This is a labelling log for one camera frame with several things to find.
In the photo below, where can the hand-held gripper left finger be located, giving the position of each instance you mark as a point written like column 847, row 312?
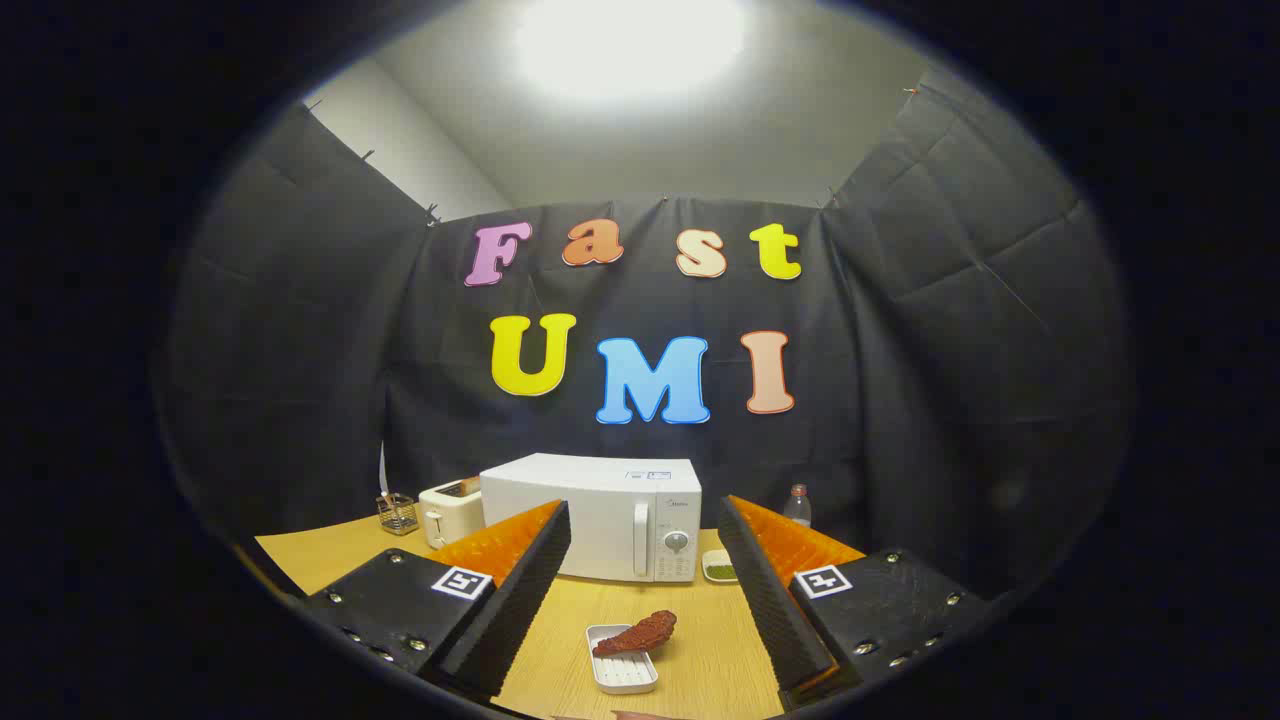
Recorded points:
column 520, row 600

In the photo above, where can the white toaster oven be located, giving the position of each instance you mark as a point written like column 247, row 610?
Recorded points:
column 610, row 500

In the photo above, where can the white bread toaster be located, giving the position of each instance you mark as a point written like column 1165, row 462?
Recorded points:
column 450, row 512

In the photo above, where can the reddish brown meat slice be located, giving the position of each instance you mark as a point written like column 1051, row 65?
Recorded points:
column 640, row 633

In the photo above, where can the white divided bean dish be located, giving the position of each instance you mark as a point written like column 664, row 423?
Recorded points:
column 718, row 570

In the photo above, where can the clear plastic bottle red cap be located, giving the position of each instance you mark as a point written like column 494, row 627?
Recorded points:
column 797, row 508

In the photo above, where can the small white ribbed tray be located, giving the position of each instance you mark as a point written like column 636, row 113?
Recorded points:
column 620, row 675

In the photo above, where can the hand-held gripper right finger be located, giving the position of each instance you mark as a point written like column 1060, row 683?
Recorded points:
column 765, row 600

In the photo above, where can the ceiling light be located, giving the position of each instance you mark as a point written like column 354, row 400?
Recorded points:
column 630, row 45

